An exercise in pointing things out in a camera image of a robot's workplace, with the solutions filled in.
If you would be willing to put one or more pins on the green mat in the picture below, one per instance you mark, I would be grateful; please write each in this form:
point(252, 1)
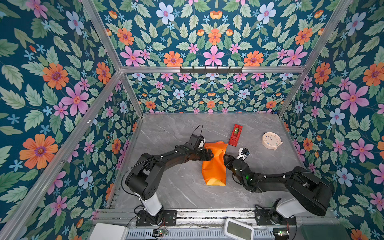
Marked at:
point(324, 232)

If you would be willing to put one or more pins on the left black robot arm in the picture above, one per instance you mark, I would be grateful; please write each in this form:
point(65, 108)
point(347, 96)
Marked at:
point(144, 178)

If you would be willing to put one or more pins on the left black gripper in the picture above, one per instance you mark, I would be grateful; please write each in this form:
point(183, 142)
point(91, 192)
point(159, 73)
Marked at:
point(204, 153)

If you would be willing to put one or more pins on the white box device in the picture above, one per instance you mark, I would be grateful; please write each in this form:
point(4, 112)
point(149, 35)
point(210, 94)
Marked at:
point(109, 232)

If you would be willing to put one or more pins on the red tape dispenser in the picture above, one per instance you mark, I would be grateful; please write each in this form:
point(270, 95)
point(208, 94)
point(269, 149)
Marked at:
point(235, 135)

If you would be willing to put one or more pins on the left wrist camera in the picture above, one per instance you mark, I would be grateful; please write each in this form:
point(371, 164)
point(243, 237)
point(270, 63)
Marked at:
point(196, 142)

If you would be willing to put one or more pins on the pink round alarm clock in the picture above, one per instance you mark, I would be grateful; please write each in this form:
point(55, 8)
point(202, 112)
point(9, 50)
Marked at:
point(271, 141)

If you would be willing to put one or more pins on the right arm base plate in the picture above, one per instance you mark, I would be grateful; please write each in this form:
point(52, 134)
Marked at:
point(266, 217)

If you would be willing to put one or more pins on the white timer display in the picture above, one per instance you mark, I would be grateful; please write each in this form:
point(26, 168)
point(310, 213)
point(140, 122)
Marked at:
point(237, 230)

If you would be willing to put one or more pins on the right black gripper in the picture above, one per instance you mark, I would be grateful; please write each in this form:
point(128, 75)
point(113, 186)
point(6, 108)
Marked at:
point(229, 162)

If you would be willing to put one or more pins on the black hook rail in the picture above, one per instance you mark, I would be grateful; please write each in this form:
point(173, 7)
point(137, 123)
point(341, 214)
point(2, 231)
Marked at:
point(210, 70)

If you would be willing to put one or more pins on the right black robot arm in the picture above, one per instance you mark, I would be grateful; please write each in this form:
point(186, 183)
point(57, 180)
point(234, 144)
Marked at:
point(312, 193)

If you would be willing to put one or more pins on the yellow orange wrapping paper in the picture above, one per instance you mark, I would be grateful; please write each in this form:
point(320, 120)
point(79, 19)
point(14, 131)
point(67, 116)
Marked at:
point(214, 171)

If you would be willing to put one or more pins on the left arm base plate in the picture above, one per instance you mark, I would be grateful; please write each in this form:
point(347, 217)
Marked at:
point(163, 218)

